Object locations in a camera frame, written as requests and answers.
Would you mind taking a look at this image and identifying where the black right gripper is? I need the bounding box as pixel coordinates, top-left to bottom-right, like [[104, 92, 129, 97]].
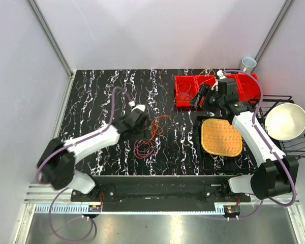
[[188, 83, 224, 114]]

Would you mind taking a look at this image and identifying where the brown cable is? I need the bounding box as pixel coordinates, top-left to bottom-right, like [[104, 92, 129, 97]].
[[176, 77, 198, 101]]

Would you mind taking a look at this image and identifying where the pink cable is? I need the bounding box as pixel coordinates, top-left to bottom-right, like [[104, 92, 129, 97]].
[[133, 137, 158, 160]]

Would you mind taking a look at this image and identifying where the orange cable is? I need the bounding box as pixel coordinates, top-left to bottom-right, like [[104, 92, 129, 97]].
[[148, 114, 170, 140]]

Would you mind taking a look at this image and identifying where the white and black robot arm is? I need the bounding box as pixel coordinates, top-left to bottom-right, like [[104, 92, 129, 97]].
[[37, 105, 150, 201]]

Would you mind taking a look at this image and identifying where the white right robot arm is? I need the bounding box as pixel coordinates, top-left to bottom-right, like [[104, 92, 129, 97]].
[[190, 79, 299, 202]]

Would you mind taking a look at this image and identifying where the red plastic bin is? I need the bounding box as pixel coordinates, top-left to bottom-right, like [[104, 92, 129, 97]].
[[174, 74, 260, 107]]

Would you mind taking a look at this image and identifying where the woven bamboo tray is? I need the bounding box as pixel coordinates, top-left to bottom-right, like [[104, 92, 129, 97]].
[[201, 118, 242, 157]]

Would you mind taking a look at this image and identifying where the white ceramic mug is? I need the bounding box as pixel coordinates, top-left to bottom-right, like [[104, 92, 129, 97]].
[[240, 57, 257, 73]]

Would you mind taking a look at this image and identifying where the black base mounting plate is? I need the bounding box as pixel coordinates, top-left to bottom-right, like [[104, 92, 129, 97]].
[[71, 175, 251, 215]]

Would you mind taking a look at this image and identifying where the black flat tray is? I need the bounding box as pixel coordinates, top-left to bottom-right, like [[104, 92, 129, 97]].
[[194, 116, 257, 175]]

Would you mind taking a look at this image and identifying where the metal bowl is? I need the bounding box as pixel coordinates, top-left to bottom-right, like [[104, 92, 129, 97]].
[[264, 103, 305, 141]]

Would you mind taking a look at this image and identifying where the black wire dish rack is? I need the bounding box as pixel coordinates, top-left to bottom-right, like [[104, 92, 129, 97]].
[[249, 95, 305, 158]]

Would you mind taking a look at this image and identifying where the right aluminium frame post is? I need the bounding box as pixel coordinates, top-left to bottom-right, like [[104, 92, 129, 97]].
[[254, 0, 295, 63]]

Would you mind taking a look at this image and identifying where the aluminium frame rail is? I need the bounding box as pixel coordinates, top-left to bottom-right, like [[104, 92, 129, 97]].
[[26, 0, 73, 77]]

